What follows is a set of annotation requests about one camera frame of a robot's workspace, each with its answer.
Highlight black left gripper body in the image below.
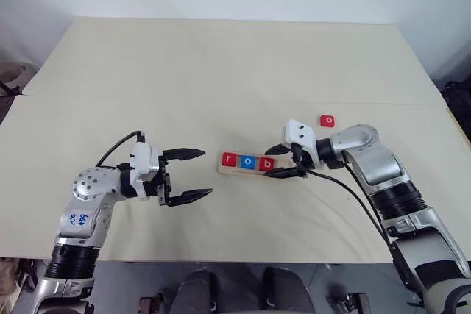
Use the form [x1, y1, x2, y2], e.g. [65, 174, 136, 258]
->
[155, 155, 174, 207]

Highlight dark rounded shape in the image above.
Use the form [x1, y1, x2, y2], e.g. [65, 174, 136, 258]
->
[261, 265, 314, 314]
[176, 268, 237, 314]

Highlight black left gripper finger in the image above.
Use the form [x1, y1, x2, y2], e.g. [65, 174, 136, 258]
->
[167, 188, 214, 207]
[161, 147, 206, 163]

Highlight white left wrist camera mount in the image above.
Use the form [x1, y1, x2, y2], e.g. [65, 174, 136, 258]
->
[129, 142, 163, 201]

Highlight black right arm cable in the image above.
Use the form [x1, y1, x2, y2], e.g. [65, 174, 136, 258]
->
[305, 168, 424, 295]

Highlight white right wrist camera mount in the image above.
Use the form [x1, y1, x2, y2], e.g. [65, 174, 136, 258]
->
[281, 118, 322, 170]

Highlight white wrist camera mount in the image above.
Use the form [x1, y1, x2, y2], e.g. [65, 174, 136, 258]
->
[281, 118, 322, 170]
[129, 142, 163, 201]

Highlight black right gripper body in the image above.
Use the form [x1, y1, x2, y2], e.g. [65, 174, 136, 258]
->
[290, 143, 308, 179]

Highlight red letter r block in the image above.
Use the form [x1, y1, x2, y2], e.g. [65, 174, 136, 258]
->
[220, 151, 238, 168]

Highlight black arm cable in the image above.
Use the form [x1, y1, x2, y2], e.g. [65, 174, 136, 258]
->
[96, 130, 146, 170]
[305, 168, 424, 295]

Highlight black bag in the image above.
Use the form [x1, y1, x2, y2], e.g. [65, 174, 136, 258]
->
[439, 79, 471, 148]

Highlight blue letter o block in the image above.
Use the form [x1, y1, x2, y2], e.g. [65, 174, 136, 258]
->
[238, 153, 258, 171]

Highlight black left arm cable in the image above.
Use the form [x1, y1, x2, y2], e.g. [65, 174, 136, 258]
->
[96, 130, 146, 170]

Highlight red letter b block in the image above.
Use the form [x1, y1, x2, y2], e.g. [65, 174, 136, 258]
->
[258, 155, 277, 173]

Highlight wooden letter tray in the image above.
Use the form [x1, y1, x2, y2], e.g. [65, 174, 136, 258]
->
[216, 150, 296, 176]

